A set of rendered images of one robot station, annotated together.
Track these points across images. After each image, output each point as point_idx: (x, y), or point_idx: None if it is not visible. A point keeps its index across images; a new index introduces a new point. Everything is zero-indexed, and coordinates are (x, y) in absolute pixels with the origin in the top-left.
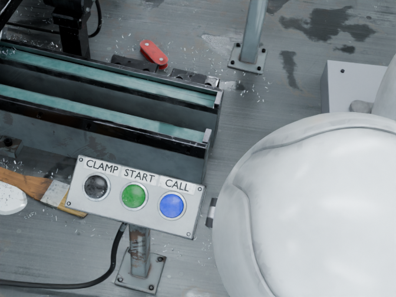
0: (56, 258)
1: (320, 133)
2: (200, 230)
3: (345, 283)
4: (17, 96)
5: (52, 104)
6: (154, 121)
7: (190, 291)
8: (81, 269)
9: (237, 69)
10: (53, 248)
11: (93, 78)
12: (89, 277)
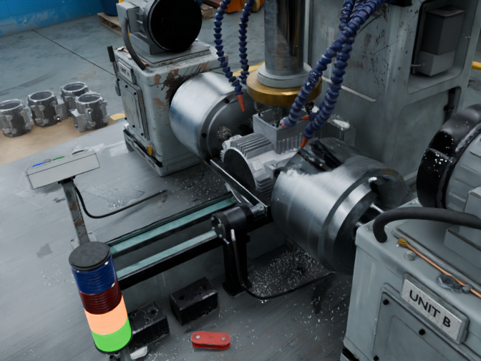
0: (129, 221)
1: None
2: (67, 276)
3: None
4: (207, 208)
5: (186, 218)
6: (121, 249)
7: (51, 253)
8: (114, 226)
9: None
10: (135, 223)
11: (185, 242)
12: (107, 226)
